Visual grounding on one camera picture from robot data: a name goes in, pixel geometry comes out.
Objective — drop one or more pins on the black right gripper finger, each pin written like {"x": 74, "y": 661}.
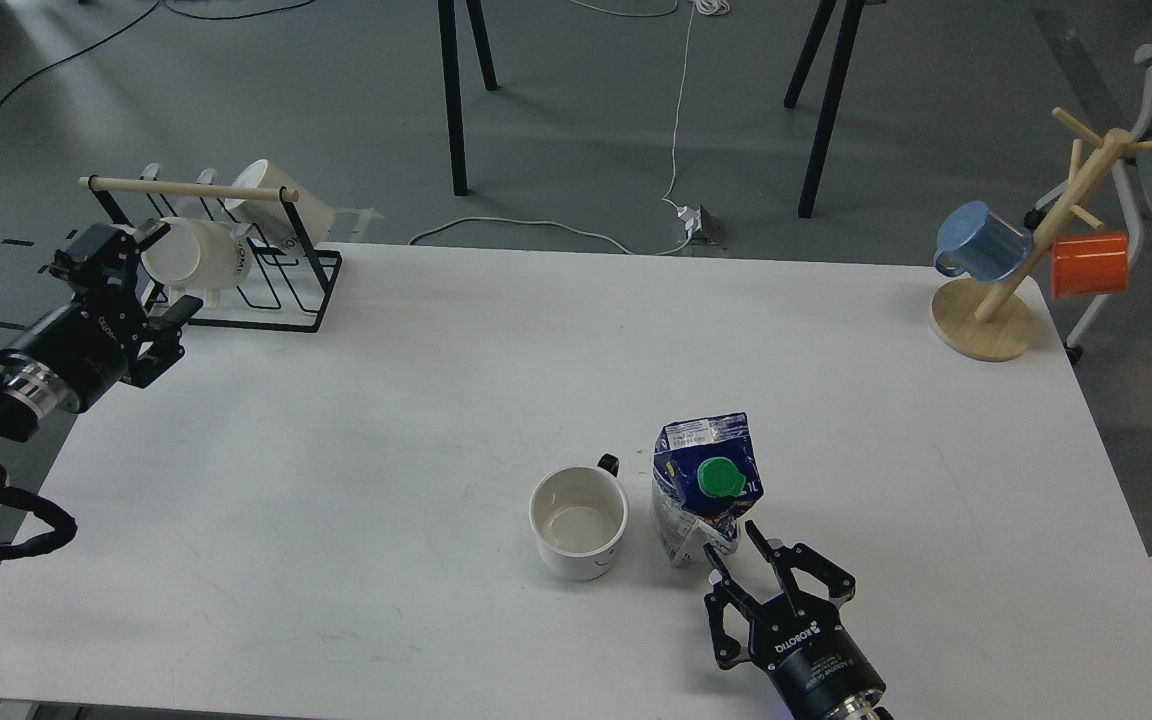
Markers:
{"x": 841, "y": 586}
{"x": 726, "y": 592}

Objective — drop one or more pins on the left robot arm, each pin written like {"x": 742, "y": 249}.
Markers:
{"x": 30, "y": 525}

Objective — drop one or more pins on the black table leg right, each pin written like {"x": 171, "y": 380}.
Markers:
{"x": 839, "y": 66}

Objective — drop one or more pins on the wooden mug tree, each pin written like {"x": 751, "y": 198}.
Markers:
{"x": 989, "y": 322}

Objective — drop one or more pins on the blue white milk carton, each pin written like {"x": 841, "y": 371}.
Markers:
{"x": 704, "y": 479}

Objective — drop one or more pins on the orange mug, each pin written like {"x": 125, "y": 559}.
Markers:
{"x": 1089, "y": 265}

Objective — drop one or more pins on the blue mug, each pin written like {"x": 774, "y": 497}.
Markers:
{"x": 974, "y": 240}

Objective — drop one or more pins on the floor power socket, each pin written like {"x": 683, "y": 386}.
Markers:
{"x": 700, "y": 226}

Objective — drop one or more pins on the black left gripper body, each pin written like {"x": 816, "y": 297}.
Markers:
{"x": 71, "y": 357}

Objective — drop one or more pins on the white mug on rack rear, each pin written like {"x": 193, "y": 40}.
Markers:
{"x": 271, "y": 217}

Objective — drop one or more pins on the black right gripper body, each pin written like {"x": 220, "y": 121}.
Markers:
{"x": 812, "y": 662}

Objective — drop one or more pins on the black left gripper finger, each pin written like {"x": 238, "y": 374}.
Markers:
{"x": 101, "y": 265}
{"x": 156, "y": 344}

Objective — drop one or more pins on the white mug on rack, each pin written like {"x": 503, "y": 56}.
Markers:
{"x": 198, "y": 254}
{"x": 271, "y": 217}

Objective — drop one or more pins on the white ceramic mug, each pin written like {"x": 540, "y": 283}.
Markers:
{"x": 579, "y": 517}

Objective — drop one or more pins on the white mug on rack front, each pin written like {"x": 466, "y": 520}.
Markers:
{"x": 198, "y": 254}

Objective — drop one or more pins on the black wire mug rack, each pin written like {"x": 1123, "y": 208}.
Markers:
{"x": 280, "y": 293}

